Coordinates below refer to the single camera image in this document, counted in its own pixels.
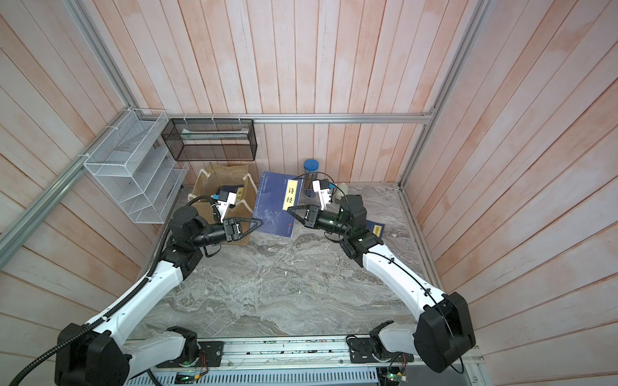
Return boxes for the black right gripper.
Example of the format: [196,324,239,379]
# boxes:
[290,208,354,242]

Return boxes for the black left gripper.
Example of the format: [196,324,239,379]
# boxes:
[191,216,262,247]

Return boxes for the navy book yellow label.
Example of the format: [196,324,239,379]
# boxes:
[213,185,244,204]
[366,220,385,238]
[253,171,301,238]

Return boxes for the tan canvas bag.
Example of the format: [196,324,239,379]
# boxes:
[188,164,258,225]

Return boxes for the navy book yellow label back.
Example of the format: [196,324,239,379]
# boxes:
[213,185,244,204]

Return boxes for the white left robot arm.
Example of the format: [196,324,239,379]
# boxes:
[55,205,262,385]

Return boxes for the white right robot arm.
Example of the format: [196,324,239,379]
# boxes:
[287,195,476,373]

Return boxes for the clear pencil tube blue lid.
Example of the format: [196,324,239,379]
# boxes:
[303,159,320,198]

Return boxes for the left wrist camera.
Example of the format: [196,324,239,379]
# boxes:
[212,197,235,222]

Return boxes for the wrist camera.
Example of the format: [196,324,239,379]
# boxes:
[212,197,235,222]
[312,179,332,211]

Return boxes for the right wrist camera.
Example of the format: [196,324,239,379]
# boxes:
[312,179,332,211]

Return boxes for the black corrugated cable conduit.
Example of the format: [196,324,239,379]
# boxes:
[8,195,216,386]

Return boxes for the black mesh wall basket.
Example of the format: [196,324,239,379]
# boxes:
[162,117,258,162]

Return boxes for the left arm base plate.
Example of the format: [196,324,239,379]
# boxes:
[156,340,225,370]

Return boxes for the white wire mesh shelf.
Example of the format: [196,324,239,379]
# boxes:
[84,109,188,225]

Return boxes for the aluminium front rail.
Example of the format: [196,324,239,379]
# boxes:
[125,331,485,375]

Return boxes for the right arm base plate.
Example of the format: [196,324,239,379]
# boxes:
[345,335,415,364]

